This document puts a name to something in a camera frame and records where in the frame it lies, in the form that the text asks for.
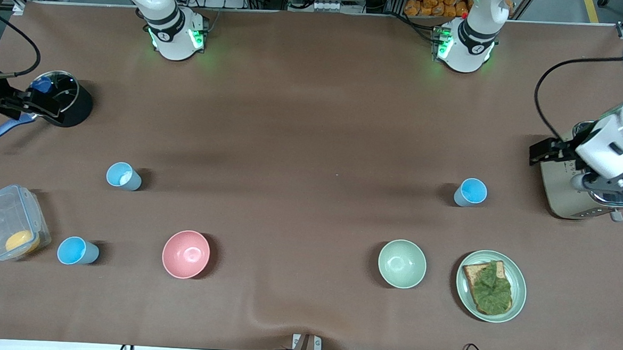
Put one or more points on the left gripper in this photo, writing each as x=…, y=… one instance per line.
x=563, y=150

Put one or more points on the light blue plastic cup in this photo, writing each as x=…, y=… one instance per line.
x=470, y=192
x=123, y=176
x=75, y=251

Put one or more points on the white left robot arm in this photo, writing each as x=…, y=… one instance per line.
x=470, y=39

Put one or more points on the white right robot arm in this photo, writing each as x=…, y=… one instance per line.
x=172, y=26

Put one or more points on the glass lid with blue knob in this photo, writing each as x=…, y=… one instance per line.
x=54, y=89

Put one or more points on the silver beige toaster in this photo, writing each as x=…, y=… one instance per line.
x=558, y=193

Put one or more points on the clear plastic food container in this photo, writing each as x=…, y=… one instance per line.
x=0, y=217

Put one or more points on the orange round food piece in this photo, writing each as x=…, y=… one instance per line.
x=21, y=241

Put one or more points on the pale green plate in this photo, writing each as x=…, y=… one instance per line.
x=518, y=292

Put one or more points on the toast slice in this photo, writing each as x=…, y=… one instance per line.
x=470, y=271

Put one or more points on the green lettuce leaf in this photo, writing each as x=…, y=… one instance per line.
x=492, y=291

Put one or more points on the pale green bowl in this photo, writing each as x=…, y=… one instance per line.
x=402, y=263

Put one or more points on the bag of orange buns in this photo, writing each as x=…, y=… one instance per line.
x=432, y=2

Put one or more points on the pink bowl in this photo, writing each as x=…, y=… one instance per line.
x=186, y=254

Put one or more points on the brown table mat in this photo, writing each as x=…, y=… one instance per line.
x=313, y=143

